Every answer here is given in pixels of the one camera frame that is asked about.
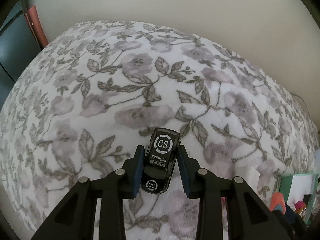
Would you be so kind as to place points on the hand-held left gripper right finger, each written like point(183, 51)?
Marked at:
point(184, 176)

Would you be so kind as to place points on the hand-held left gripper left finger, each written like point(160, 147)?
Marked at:
point(138, 173)

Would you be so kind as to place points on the black toy car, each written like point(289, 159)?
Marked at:
point(161, 160)

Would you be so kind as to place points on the teal cardboard box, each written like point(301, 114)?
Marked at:
point(296, 185)

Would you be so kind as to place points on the brown dog figure pink outfit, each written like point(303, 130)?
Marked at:
point(300, 207)

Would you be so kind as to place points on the coral and blue plastic toy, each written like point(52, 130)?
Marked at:
point(277, 201)

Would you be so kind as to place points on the floral blanket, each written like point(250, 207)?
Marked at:
point(150, 92)

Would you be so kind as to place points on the blue cabinet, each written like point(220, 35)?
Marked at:
point(15, 60)

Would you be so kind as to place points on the pink furniture panel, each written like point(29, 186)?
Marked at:
point(36, 27)

